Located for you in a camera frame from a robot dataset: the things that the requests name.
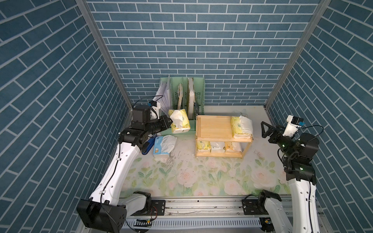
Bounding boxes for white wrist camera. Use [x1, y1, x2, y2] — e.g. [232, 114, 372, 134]
[283, 115, 304, 137]
[148, 101, 161, 120]

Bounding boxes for blue tissue pack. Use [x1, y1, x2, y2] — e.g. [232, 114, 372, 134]
[153, 135, 177, 159]

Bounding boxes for aluminium corner post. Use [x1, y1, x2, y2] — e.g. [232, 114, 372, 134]
[76, 0, 133, 112]
[264, 0, 331, 112]

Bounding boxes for yellow green tissue pack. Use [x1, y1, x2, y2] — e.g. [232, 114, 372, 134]
[230, 116, 253, 138]

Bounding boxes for wooden two-tier shelf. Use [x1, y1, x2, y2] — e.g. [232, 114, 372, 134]
[195, 115, 254, 158]

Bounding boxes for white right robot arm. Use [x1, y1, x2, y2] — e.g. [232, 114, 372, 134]
[259, 116, 320, 233]

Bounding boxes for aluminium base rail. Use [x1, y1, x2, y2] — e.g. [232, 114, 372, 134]
[75, 194, 333, 233]

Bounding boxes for brown edged book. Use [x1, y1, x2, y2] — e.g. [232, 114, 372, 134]
[177, 83, 184, 110]

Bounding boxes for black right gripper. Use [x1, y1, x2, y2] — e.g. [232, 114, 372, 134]
[261, 122, 294, 160]

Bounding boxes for orange lower tissue pack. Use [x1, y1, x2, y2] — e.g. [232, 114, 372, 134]
[225, 142, 242, 153]

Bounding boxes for floral table mat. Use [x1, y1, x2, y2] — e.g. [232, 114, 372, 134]
[120, 135, 290, 198]

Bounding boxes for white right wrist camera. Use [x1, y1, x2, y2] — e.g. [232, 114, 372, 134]
[283, 115, 304, 137]

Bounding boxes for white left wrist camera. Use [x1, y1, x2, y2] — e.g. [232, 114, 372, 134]
[148, 101, 161, 120]

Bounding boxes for aluminium left corner post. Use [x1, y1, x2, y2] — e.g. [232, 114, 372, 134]
[76, 0, 133, 112]

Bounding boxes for white tissue pack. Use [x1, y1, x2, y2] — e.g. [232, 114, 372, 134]
[210, 141, 225, 153]

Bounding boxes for aluminium right corner post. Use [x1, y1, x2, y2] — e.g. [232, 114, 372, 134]
[264, 0, 331, 112]

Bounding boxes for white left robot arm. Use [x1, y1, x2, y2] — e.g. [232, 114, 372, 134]
[76, 105, 173, 233]

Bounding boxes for green plastic file organizer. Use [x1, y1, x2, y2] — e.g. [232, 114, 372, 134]
[159, 77, 205, 136]

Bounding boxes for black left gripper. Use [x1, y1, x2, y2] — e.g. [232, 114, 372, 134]
[143, 115, 174, 136]

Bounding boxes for white paper stack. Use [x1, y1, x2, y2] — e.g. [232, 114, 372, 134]
[153, 82, 172, 116]

